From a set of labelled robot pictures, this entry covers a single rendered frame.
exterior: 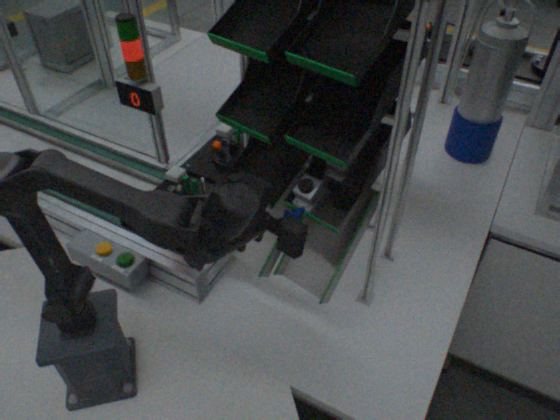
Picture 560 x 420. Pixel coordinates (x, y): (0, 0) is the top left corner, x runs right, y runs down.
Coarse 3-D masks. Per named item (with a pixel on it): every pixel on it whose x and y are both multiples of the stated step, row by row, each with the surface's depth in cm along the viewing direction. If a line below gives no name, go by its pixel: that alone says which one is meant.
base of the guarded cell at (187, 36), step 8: (184, 32) 242; (192, 32) 242; (200, 32) 242; (152, 40) 235; (160, 40) 235; (184, 40) 235; (192, 40) 235; (168, 48) 229; (176, 48) 229; (160, 56) 223; (168, 56) 223; (152, 64) 218; (0, 72) 212; (8, 72) 212; (0, 80) 207; (8, 80) 207; (0, 88) 202; (8, 88) 202; (16, 88) 202; (8, 96) 198; (16, 96) 198; (24, 104) 193
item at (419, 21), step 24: (408, 48) 79; (432, 48) 94; (240, 72) 99; (408, 72) 82; (432, 72) 97; (408, 96) 84; (408, 144) 110; (408, 168) 114; (384, 192) 100; (384, 216) 103
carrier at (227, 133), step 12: (216, 132) 158; (228, 132) 157; (228, 144) 146; (240, 144) 151; (192, 156) 150; (204, 156) 150; (216, 156) 147; (228, 156) 147; (192, 168) 146; (204, 168) 146; (216, 168) 146; (228, 168) 144; (204, 180) 144; (216, 180) 142
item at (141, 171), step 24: (48, 120) 167; (24, 144) 164; (48, 144) 164; (72, 144) 159; (96, 144) 158; (96, 168) 154; (120, 168) 154; (144, 168) 149; (48, 192) 142; (96, 216) 136
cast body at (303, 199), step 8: (304, 176) 96; (312, 176) 96; (304, 184) 94; (312, 184) 94; (320, 184) 95; (296, 192) 95; (304, 192) 94; (312, 192) 94; (320, 192) 96; (328, 192) 99; (296, 200) 98; (304, 200) 96; (312, 200) 95; (320, 200) 98; (312, 208) 96
